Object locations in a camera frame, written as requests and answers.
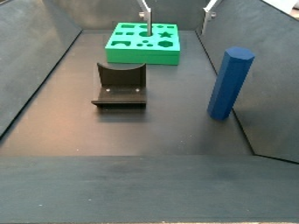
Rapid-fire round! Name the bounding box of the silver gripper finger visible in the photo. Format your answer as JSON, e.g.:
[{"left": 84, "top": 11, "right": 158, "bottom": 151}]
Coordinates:
[
  {"left": 200, "top": 0, "right": 220, "bottom": 34},
  {"left": 136, "top": 0, "right": 152, "bottom": 36}
]

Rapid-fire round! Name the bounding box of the blue hexagonal prism block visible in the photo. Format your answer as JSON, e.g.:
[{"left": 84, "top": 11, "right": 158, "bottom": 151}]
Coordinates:
[{"left": 208, "top": 46, "right": 254, "bottom": 120}]

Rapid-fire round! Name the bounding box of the green foam shape board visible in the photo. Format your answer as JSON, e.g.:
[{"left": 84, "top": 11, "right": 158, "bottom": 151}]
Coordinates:
[{"left": 105, "top": 23, "right": 180, "bottom": 65}]

